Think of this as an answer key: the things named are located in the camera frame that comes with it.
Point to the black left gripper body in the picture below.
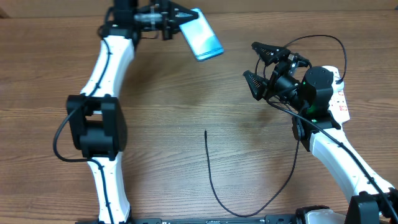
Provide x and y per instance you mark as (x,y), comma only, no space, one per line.
(162,19)

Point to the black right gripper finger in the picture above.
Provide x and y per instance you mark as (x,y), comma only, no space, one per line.
(258,85)
(270,53)

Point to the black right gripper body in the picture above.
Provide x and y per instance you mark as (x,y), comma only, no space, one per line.
(281,84)

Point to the blue smartphone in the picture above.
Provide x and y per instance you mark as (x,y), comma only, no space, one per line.
(201,38)

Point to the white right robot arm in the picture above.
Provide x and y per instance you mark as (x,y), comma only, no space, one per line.
(319,111)

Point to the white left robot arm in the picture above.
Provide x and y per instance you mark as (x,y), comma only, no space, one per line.
(95,117)

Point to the white power strip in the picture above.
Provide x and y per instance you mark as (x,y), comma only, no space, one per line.
(338,104)

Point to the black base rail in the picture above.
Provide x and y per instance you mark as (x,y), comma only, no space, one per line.
(268,219)

